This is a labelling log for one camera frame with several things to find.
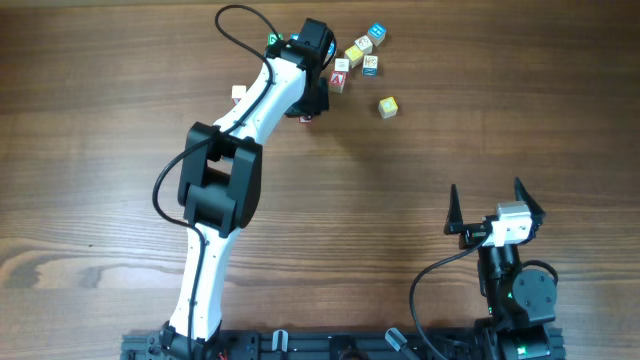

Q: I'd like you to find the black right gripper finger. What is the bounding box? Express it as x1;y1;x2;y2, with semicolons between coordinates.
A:
443;184;464;235
514;177;546;220

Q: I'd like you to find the small white red-drawing block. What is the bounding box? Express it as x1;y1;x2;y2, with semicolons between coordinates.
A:
334;58;350;73

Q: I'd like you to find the white red-striped wooden block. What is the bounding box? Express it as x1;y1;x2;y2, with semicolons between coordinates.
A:
231;85;247;105

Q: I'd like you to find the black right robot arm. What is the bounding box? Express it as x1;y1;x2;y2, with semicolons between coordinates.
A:
444;179;559;359

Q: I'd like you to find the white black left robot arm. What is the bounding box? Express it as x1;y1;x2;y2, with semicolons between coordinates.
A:
160;18;335;359

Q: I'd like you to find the red letter A block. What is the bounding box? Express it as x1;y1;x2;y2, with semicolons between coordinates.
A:
328;71;348;93

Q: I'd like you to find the blue letter D block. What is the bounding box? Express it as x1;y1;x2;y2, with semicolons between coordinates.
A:
327;40;336;57

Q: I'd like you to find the yellow top wooden block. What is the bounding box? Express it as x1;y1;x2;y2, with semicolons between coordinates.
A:
344;45;364;68

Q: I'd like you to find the white top blue-side block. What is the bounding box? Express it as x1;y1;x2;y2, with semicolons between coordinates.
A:
362;55;378;77

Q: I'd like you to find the lone yellow wooden block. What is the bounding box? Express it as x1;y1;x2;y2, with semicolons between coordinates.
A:
378;96;398;119

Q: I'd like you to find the white picture wooden block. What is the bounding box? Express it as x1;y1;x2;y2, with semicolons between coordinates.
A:
354;35;374;55

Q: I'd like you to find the green letter N block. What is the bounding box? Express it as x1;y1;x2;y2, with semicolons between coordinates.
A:
267;33;284;46

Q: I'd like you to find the blue top tilted block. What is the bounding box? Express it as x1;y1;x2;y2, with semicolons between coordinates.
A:
367;23;387;46

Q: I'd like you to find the black camera cable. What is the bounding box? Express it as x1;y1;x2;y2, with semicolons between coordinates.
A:
408;233;494;360

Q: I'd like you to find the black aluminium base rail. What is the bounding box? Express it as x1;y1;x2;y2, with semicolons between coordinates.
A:
120;328;567;360

